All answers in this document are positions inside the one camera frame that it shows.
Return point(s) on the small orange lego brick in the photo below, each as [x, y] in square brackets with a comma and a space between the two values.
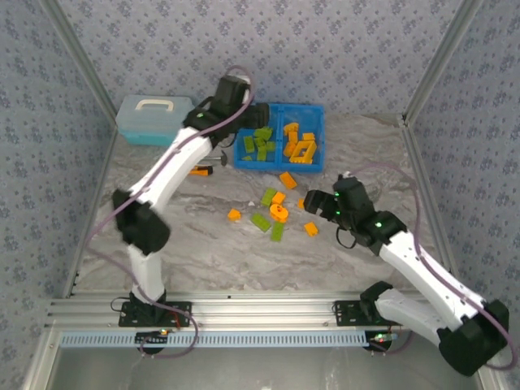
[311, 229]
[301, 203]
[234, 214]
[278, 198]

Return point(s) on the orange lego window frame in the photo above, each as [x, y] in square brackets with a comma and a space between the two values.
[301, 160]

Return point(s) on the orange stepped lego brick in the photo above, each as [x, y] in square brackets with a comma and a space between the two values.
[291, 129]

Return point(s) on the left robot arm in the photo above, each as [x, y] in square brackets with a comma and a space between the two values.
[170, 170]

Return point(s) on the orange utility knife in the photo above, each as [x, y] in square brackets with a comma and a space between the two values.
[201, 171]

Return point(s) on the round orange lego with red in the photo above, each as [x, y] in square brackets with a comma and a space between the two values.
[279, 213]

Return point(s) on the clear teal storage box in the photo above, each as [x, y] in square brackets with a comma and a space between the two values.
[150, 122]

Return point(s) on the blue divided plastic bin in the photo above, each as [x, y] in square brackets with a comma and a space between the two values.
[278, 164]

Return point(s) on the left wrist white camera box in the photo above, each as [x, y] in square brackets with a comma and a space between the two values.
[243, 79]

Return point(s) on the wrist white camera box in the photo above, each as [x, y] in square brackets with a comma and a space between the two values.
[243, 79]
[348, 175]

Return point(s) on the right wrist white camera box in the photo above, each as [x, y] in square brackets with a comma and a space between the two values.
[348, 175]

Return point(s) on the aluminum table side rail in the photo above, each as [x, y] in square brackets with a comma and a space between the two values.
[103, 174]
[418, 162]

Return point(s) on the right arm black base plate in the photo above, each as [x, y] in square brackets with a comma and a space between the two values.
[345, 315]

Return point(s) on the wide aluminum frame rail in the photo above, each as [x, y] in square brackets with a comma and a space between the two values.
[264, 313]

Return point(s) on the aluminum frame post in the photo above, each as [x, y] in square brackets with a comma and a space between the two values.
[82, 61]
[42, 357]
[493, 382]
[438, 61]

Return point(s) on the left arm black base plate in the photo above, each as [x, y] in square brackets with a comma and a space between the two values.
[178, 315]

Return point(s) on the aluminum frame lower post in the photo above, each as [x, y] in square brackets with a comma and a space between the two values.
[493, 382]
[42, 357]

